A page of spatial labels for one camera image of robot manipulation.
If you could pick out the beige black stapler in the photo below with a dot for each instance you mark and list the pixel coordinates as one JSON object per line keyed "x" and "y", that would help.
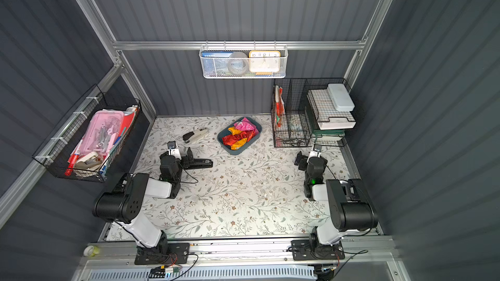
{"x": 195, "y": 135}

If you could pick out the grey tape roll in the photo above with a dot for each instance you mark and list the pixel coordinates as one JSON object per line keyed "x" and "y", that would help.
{"x": 237, "y": 64}

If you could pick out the floral table mat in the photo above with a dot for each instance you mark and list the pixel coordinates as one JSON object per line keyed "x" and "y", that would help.
{"x": 258, "y": 192}

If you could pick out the pink tea bag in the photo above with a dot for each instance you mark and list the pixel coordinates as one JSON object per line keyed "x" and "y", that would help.
{"x": 246, "y": 125}

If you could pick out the yellow tea bag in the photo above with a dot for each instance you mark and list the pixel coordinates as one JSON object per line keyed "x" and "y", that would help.
{"x": 238, "y": 144}
{"x": 234, "y": 131}

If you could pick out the blue box in basket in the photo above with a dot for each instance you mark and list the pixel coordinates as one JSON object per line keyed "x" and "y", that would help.
{"x": 214, "y": 63}

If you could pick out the black wire side basket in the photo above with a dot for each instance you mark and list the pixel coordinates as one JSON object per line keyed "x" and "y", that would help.
{"x": 60, "y": 154}

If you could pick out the white flat box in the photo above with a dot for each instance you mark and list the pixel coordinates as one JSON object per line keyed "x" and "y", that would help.
{"x": 340, "y": 97}

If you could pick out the red tea bag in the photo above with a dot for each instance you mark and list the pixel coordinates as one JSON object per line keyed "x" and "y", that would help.
{"x": 228, "y": 140}

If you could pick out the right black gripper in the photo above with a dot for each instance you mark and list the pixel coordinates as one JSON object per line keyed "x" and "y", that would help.
{"x": 302, "y": 160}

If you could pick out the green paper tray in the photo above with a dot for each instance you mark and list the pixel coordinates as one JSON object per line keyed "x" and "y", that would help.
{"x": 330, "y": 138}

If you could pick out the pink pencil case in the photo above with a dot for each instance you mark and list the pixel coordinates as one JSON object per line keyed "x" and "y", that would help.
{"x": 102, "y": 128}

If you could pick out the yellow white alarm clock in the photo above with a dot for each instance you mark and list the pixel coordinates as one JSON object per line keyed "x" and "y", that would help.
{"x": 264, "y": 62}

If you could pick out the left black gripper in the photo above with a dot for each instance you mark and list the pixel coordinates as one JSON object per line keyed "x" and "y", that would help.
{"x": 188, "y": 160}

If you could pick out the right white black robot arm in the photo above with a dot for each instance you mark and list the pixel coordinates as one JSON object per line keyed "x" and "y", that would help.
{"x": 350, "y": 207}

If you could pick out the black wire desk organizer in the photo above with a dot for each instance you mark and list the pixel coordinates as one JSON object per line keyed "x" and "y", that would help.
{"x": 298, "y": 124}

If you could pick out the white wire wall basket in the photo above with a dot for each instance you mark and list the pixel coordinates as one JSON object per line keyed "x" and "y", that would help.
{"x": 246, "y": 49}

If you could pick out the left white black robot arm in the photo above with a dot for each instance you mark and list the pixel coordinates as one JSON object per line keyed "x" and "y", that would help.
{"x": 122, "y": 204}

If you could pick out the red packet in organizer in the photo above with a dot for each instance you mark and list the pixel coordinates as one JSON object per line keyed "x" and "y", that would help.
{"x": 279, "y": 107}

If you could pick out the teal plastic storage box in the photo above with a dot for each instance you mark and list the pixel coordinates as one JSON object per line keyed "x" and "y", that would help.
{"x": 251, "y": 138}

